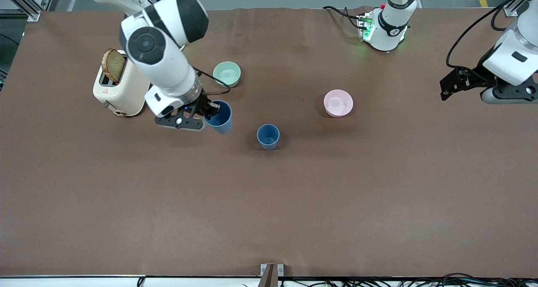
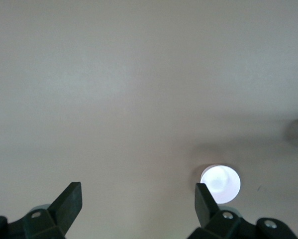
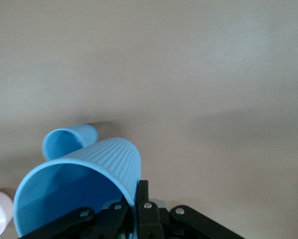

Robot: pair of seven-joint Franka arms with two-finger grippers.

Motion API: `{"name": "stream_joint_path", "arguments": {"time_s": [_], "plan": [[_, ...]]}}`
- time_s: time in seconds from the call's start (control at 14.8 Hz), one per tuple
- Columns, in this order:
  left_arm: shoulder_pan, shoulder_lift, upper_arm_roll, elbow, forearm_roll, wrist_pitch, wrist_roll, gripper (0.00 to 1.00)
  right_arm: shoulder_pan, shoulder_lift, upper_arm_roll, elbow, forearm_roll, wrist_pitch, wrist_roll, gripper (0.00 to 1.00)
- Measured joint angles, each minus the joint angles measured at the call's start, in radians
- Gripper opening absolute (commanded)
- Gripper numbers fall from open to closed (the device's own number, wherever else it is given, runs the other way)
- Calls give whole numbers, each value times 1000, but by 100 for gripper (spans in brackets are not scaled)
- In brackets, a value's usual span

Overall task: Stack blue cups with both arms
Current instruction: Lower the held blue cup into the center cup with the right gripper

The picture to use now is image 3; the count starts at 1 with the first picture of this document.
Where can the blue ribbed cup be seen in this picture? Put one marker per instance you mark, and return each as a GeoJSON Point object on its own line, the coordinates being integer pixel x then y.
{"type": "Point", "coordinates": [56, 145]}
{"type": "Point", "coordinates": [64, 189]}

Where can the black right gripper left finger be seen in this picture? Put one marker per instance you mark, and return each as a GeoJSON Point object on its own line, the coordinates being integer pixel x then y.
{"type": "Point", "coordinates": [89, 224]}

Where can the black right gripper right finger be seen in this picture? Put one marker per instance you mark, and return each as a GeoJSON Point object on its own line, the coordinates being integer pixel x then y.
{"type": "Point", "coordinates": [163, 224]}

